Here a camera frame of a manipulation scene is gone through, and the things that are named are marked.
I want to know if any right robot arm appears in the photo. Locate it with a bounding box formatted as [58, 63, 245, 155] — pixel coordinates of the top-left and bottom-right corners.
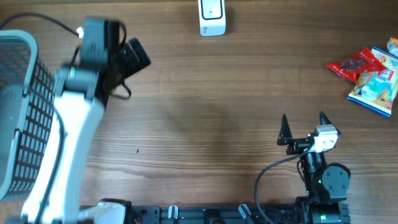
[277, 111, 351, 224]

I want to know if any small teal tissue pack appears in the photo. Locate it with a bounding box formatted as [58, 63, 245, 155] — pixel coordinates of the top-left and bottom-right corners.
[361, 76, 389, 101]

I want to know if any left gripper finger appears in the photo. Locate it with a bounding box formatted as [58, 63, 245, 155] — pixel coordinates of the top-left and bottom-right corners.
[127, 38, 151, 76]
[110, 83, 132, 100]

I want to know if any white barcode scanner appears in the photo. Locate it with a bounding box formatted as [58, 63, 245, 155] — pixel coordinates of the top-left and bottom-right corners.
[198, 0, 226, 37]

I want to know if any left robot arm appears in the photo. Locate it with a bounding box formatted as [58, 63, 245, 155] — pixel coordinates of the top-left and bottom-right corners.
[1, 18, 150, 223]

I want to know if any small orange box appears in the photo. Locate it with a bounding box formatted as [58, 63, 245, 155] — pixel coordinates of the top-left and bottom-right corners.
[386, 37, 398, 57]

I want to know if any left black cable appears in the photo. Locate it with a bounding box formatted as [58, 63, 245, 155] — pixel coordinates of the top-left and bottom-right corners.
[0, 12, 81, 224]

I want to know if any right black cable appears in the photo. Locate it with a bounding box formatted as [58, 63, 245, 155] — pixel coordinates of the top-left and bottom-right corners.
[254, 143, 315, 224]

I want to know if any black mounting rail base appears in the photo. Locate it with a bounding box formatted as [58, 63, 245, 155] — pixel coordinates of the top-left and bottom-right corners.
[124, 203, 351, 224]

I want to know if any red candy bag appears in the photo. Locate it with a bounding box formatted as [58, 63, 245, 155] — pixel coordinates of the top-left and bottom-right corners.
[326, 47, 386, 83]

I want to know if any black cable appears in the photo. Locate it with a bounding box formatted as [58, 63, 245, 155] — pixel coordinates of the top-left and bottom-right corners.
[254, 143, 315, 224]
[0, 12, 81, 224]

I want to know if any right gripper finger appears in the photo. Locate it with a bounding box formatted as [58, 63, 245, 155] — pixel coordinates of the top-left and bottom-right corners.
[277, 114, 293, 146]
[319, 111, 341, 136]

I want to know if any cream wet wipes pack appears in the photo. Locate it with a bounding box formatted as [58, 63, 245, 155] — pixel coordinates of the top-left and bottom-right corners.
[347, 46, 397, 118]

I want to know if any grey plastic shopping basket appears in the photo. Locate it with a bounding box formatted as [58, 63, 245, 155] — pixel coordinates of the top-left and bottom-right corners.
[1, 30, 54, 201]

